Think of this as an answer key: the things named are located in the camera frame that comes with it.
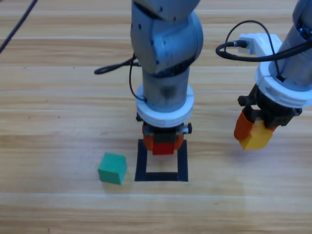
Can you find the black tape square outline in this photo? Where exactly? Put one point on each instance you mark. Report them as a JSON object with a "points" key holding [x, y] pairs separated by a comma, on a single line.
{"points": [[161, 176]]}

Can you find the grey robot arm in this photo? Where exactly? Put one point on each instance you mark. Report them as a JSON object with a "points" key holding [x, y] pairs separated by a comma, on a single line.
{"points": [[297, 70], [165, 36]]}

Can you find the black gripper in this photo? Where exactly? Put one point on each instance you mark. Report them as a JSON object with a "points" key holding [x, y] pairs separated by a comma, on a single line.
{"points": [[275, 114], [164, 139]]}

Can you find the yellow wooden block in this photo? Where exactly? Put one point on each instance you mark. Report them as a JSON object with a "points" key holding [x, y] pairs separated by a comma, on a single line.
{"points": [[257, 139]]}

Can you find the red wooden block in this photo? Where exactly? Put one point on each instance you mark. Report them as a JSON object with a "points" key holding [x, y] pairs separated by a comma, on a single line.
{"points": [[163, 149]]}

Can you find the green wooden block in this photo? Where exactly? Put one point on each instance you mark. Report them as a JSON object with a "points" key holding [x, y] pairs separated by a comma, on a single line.
{"points": [[111, 168]]}

